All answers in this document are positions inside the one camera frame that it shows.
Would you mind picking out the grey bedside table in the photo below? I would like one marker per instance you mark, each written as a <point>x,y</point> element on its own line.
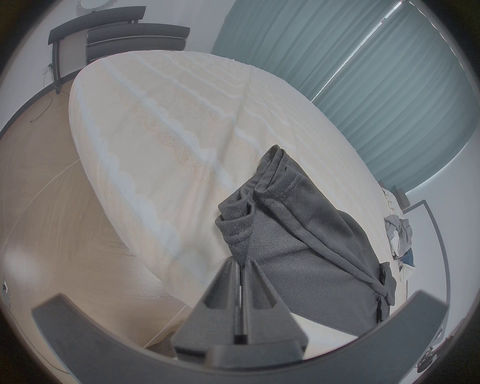
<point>399,195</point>

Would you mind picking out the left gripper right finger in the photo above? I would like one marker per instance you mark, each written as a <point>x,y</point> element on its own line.
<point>266,318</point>

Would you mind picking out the round white mirror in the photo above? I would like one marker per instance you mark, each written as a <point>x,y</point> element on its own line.
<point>93,3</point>

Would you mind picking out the black chest of drawers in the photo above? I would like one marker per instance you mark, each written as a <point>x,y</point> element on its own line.
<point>131,33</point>

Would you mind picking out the white printed pillow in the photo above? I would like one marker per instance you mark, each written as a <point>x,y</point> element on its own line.
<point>390,200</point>

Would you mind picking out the black T-shirt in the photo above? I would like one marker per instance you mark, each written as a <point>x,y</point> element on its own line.
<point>307,255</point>

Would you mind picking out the pile of clothes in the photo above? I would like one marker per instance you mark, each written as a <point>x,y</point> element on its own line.
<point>399,240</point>

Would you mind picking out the bed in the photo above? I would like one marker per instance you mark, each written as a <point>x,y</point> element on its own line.
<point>168,112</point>

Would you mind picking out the blue-green curtain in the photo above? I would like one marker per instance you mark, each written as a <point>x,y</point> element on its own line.
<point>405,105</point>
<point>292,45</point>

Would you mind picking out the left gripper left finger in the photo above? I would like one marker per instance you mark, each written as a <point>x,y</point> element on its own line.
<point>213,318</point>

